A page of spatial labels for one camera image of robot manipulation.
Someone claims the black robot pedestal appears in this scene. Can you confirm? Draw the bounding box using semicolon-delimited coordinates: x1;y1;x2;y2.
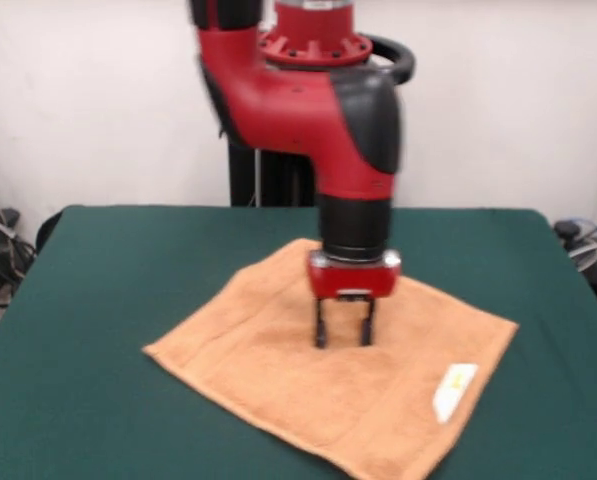
227;139;315;207

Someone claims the bundle of grey blue cables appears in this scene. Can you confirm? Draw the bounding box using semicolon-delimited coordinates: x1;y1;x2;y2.
552;199;597;311

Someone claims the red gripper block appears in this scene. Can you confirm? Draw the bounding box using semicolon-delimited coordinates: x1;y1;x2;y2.
306;255;404;350

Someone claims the dark green table cloth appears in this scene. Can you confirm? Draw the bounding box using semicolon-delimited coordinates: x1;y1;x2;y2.
0;204;597;480

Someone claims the tan terry towel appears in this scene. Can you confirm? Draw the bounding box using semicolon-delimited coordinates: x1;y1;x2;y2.
142;238;520;480

